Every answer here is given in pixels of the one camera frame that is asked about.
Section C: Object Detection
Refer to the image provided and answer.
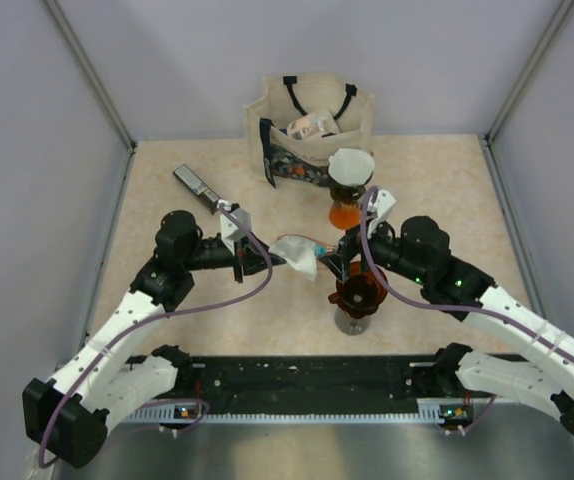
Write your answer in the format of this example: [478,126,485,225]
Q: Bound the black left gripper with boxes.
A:
[182,232,286,283]

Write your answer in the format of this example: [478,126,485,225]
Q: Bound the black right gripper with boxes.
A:
[318,212,429,286]

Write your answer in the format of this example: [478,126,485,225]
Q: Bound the dark green glass dripper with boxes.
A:
[329,175,373,205]

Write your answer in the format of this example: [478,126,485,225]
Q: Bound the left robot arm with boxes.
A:
[22,205,286,469]

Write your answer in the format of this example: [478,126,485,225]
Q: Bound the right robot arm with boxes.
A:
[319,216,574,436]

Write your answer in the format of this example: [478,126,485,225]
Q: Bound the black rectangular box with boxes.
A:
[172,164,221,214]

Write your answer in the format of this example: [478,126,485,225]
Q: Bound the pink liquid soap bottle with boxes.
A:
[276,233,337,258]

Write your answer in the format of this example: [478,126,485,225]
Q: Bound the dark glass beaker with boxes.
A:
[334,309,371,336]

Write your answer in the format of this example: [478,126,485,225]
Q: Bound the beige canvas tote bag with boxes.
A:
[244,73,375,187]

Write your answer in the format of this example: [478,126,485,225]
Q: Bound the pink pouch in bag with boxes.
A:
[286,109,341,141]

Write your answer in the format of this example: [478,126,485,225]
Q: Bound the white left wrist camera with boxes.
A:
[216,199,251,254]

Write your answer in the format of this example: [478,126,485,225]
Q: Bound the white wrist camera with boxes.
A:
[360,185,396,239]
[216,199,251,254]

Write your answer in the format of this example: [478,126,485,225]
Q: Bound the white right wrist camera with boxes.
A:
[360,185,396,239]

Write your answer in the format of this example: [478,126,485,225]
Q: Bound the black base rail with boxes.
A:
[162,355,465,415]

